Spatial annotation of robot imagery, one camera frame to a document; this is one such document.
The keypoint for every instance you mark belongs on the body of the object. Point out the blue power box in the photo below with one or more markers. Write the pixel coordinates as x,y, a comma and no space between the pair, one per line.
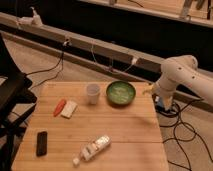
162,104

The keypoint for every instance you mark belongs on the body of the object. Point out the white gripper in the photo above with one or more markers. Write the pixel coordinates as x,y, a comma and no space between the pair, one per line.
163,87

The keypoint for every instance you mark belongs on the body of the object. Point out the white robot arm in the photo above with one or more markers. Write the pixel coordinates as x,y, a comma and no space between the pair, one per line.
181,70

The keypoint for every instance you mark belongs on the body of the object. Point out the black chair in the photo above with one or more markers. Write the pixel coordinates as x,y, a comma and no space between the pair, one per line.
13,90

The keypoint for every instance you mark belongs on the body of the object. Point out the white device on ledge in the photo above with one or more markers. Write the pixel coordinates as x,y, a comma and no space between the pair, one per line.
34,20

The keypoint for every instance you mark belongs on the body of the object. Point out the green ceramic bowl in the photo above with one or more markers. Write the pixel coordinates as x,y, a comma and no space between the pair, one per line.
120,93

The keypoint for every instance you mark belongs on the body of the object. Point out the white plastic bottle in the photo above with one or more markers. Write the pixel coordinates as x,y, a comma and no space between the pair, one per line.
92,149

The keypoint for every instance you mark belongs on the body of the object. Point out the black phone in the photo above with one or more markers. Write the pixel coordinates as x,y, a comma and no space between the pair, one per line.
41,147

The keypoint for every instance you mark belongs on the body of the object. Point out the white rectangular block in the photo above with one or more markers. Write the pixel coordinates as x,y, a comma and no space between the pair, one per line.
68,109

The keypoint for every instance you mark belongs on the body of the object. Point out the white ceramic cup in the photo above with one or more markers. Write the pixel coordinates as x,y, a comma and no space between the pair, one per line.
93,93

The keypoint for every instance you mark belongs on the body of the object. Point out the orange carrot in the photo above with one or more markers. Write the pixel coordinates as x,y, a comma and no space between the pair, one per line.
59,107

